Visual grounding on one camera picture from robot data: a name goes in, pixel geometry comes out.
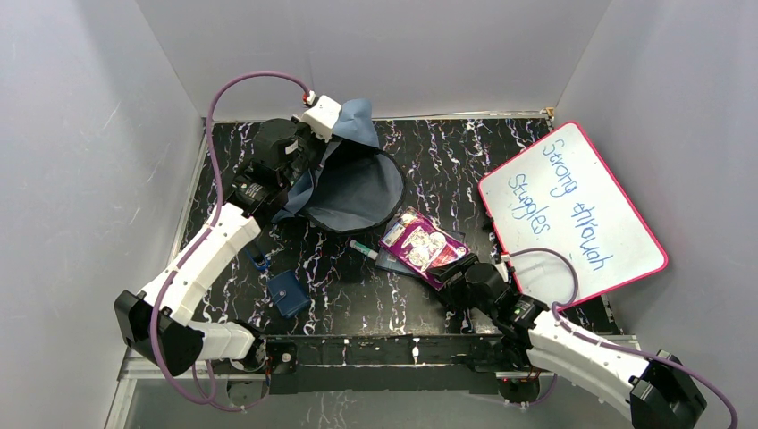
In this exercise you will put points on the pink framed whiteboard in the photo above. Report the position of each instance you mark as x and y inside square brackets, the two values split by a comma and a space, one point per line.
[571, 229]

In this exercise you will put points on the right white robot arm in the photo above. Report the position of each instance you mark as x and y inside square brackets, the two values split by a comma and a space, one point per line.
[651, 391]

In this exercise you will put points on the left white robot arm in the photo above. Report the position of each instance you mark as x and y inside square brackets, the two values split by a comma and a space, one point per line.
[157, 322]

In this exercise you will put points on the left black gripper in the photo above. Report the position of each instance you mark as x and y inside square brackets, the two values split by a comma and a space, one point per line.
[309, 147]

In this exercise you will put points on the dark blue notebook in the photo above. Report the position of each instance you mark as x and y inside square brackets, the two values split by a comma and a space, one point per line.
[389, 263]

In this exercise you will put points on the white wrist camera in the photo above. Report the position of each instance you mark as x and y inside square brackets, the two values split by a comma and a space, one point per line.
[321, 115]
[505, 268]

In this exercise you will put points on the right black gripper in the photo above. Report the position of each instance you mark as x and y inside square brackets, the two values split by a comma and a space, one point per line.
[443, 273]

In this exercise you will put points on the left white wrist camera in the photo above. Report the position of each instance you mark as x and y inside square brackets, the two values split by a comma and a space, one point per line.
[321, 115]

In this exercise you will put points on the blue student backpack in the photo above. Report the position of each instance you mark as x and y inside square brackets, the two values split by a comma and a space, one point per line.
[357, 187]

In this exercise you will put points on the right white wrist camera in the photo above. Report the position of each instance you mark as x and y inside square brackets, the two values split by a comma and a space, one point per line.
[505, 268]

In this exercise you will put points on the green white glue stick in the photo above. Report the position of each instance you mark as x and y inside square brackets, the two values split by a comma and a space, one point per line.
[363, 249]

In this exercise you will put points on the navy snap wallet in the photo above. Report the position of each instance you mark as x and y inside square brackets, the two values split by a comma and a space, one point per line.
[288, 294]

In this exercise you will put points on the black front rail frame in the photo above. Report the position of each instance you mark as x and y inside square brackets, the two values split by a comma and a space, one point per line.
[450, 362]

